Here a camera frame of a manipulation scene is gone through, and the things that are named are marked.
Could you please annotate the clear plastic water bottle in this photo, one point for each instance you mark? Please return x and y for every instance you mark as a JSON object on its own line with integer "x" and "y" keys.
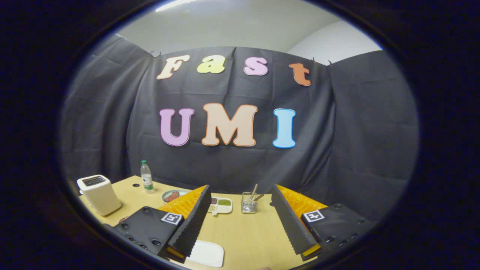
{"x": 147, "y": 180}

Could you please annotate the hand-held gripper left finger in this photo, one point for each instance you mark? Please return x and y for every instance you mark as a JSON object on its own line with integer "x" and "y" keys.
{"x": 193, "y": 225}

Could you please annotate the black backdrop cloth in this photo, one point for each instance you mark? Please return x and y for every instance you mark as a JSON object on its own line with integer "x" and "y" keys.
{"x": 243, "y": 168}

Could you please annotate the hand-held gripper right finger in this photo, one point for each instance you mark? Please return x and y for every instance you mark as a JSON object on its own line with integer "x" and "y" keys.
{"x": 290, "y": 225}

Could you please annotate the pale green oval plate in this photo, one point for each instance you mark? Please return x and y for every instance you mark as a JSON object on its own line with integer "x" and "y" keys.
{"x": 185, "y": 192}

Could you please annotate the white plate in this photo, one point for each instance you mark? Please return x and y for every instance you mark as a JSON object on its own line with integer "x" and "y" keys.
{"x": 206, "y": 253}

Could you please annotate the brown meat patty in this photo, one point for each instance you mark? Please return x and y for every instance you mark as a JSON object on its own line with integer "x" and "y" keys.
{"x": 171, "y": 196}

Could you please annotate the white divided condiment dish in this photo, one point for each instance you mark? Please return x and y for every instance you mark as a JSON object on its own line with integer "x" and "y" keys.
{"x": 224, "y": 208}

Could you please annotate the white toaster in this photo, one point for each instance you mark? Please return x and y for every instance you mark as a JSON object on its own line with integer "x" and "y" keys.
{"x": 99, "y": 198}

